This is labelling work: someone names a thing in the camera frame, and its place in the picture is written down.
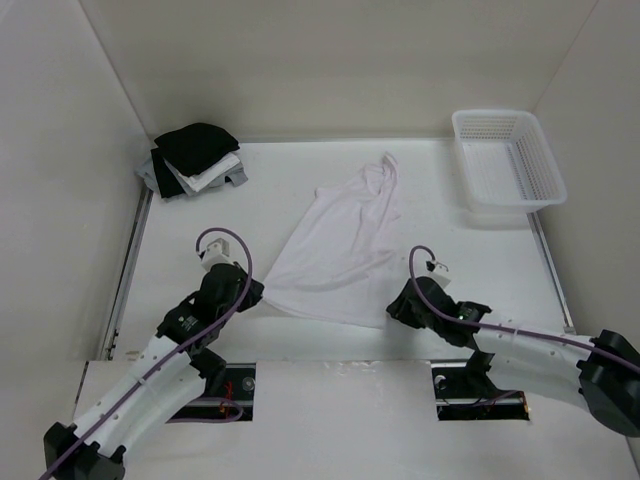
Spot white tank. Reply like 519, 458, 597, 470
165, 153, 241, 193
264, 154, 401, 329

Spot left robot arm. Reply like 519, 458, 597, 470
43, 263, 264, 479

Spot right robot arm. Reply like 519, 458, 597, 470
386, 277, 639, 438

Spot lower black folded tank top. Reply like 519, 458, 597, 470
151, 149, 186, 200

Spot black folded tank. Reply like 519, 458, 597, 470
154, 123, 240, 177
151, 149, 186, 200

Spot white folded tank top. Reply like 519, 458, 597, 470
165, 153, 241, 193

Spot grey folded tank top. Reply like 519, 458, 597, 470
135, 158, 248, 196

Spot white plastic basket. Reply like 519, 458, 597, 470
451, 109, 567, 214

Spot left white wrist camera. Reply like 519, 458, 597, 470
199, 238, 232, 270

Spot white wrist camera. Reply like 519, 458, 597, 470
426, 260, 451, 289
199, 238, 232, 270

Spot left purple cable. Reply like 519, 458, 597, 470
34, 227, 254, 480

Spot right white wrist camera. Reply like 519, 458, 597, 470
426, 260, 451, 289

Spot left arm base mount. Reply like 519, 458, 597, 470
169, 363, 257, 424

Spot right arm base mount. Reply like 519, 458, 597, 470
430, 362, 530, 421

